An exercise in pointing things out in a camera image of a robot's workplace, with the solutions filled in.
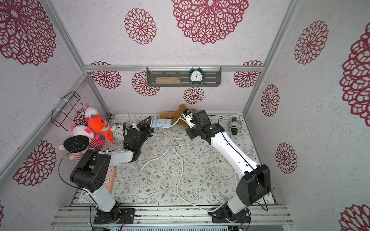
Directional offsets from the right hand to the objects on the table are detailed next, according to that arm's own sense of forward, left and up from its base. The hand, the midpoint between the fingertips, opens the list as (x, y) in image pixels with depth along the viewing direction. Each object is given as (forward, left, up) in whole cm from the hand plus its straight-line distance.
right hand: (190, 125), depth 81 cm
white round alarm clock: (+6, +50, -15) cm, 52 cm away
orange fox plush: (+2, +56, -3) cm, 56 cm away
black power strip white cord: (+16, -33, -20) cm, 42 cm away
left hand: (+7, +23, -1) cm, 24 cm away
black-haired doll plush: (-14, +60, -1) cm, 61 cm away
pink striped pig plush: (-3, +63, -2) cm, 63 cm away
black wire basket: (-1, +67, +10) cm, 67 cm away
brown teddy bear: (+23, +12, -17) cm, 31 cm away
